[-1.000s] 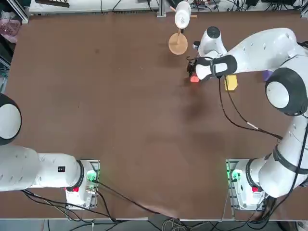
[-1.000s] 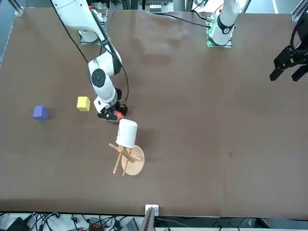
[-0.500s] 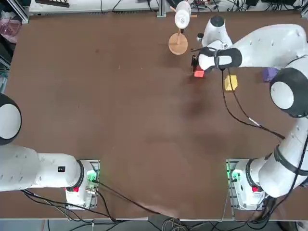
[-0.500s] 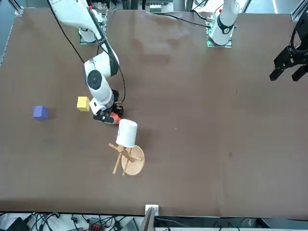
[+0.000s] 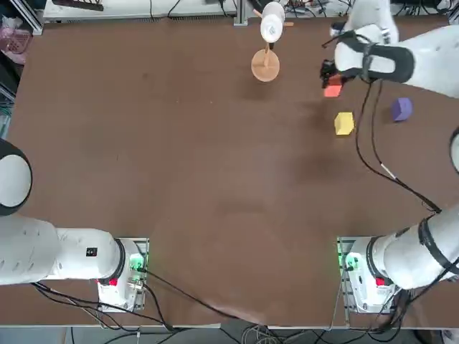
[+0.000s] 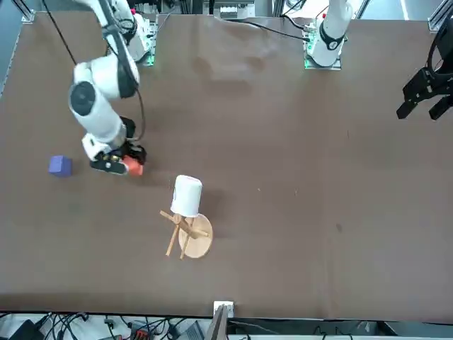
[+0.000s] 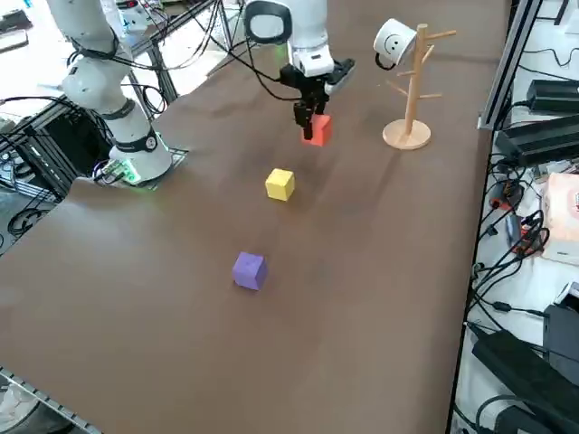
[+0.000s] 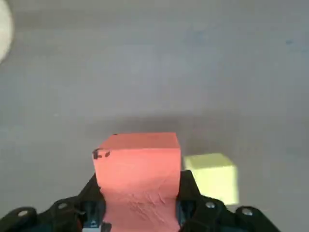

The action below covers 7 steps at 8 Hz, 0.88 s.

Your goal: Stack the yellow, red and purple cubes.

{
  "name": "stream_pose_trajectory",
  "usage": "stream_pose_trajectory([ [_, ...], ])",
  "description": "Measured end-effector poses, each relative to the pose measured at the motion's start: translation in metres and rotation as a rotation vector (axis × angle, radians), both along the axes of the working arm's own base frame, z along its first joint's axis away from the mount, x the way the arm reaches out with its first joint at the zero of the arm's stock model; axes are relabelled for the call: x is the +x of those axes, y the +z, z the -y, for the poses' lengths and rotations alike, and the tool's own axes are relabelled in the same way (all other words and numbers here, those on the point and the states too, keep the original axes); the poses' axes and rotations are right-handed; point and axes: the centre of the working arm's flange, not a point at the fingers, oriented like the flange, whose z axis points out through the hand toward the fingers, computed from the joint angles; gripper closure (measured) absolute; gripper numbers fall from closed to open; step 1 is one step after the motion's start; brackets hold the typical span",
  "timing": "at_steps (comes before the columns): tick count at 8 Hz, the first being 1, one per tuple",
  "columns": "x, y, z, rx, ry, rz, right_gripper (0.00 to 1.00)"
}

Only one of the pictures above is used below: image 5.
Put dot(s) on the yellow cube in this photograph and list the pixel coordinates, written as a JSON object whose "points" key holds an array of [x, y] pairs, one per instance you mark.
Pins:
{"points": [[343, 123]]}

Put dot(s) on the aluminium frame profile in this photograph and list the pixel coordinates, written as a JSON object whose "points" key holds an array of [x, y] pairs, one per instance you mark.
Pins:
{"points": [[30, 18]]}

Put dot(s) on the purple cube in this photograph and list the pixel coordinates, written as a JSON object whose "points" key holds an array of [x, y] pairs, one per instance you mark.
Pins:
{"points": [[401, 109]]}

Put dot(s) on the aluminium profile post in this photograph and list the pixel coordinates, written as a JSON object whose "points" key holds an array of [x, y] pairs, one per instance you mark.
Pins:
{"points": [[241, 12]]}

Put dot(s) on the pink basket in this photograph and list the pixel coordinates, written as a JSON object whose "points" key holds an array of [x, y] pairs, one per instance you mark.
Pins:
{"points": [[16, 41]]}

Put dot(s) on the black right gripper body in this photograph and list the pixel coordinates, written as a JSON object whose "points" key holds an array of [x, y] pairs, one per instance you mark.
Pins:
{"points": [[329, 68]]}

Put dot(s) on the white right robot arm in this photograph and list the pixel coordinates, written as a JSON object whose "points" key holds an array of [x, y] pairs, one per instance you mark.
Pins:
{"points": [[430, 53]]}

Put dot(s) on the white cup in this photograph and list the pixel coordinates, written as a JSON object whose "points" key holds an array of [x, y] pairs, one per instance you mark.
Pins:
{"points": [[272, 25]]}

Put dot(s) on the white side table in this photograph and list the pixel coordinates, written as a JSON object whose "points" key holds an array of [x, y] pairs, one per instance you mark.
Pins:
{"points": [[125, 9]]}

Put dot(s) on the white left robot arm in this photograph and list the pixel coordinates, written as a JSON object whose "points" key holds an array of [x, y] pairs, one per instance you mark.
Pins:
{"points": [[71, 254]]}

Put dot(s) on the wooden cup rack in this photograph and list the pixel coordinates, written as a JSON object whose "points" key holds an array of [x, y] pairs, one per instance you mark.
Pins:
{"points": [[265, 70]]}

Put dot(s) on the red cube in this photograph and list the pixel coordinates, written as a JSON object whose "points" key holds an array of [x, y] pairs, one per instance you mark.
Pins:
{"points": [[332, 91]]}

